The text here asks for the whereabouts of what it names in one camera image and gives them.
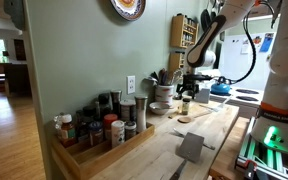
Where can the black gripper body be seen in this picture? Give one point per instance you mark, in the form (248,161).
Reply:
(190,85)

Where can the small black jar lid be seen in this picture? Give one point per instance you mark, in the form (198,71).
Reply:
(186,99)

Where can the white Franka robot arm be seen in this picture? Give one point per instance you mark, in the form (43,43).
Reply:
(284,66)

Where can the small open glass jar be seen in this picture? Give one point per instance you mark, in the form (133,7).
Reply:
(185,108)

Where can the short jar black lid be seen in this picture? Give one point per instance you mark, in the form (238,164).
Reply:
(130,130)

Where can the spice jar red cap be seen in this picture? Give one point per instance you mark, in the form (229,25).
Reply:
(109,125)

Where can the spice jar blue lid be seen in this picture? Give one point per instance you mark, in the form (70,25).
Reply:
(96,134)

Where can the pale blue paper carton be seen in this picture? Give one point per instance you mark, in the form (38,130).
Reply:
(203,96)

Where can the white crock red peppers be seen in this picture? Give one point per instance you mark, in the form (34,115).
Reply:
(164,94)

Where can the steel whisk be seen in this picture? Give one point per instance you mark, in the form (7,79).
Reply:
(176,76)

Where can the small white bowl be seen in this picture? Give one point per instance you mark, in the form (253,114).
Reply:
(160,108)

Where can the blue kettle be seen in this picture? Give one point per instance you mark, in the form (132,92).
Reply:
(220,87)

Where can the long wooden spoon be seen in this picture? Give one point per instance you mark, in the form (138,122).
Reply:
(185,119)

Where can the short wooden spice rack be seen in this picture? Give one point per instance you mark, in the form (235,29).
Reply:
(174,63)

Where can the metal ladle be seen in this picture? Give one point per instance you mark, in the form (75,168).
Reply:
(150,80)

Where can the steel pepper mill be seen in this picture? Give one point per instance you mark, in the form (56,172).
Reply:
(141,113)

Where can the white fridge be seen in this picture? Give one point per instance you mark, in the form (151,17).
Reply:
(237,66)

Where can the white stove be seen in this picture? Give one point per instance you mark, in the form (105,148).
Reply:
(247,98)

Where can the metal turner spatula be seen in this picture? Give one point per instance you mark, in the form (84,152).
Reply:
(190,147)

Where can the tall wooden spice rack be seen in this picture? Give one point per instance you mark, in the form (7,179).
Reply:
(179,31)

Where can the dark tall grinder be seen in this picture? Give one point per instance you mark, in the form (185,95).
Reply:
(116,101)

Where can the black hanging pan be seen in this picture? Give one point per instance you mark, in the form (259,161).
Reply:
(205,20)

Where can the white paper sheet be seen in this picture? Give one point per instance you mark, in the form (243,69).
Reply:
(246,46)

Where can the white spice shaker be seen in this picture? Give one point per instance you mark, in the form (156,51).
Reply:
(117,134)

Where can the black tall bottle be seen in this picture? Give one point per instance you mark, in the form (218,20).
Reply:
(104,103)

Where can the blue paper sheet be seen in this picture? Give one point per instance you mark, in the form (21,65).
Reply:
(266,41)

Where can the dark glass bottle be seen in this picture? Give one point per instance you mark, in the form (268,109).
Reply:
(82,126)

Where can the wooden spice tray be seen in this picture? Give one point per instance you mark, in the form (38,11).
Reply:
(94,155)

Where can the sauce bottle white cap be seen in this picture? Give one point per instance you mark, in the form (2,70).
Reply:
(67,131)

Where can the white wall outlet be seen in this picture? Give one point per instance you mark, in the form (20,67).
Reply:
(131,84)

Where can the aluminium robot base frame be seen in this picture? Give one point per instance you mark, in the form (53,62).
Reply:
(250,156)

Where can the decorative painted wall plate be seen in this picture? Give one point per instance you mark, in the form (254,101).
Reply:
(128,7)

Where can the dark picture frame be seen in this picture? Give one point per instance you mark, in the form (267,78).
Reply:
(19,50)

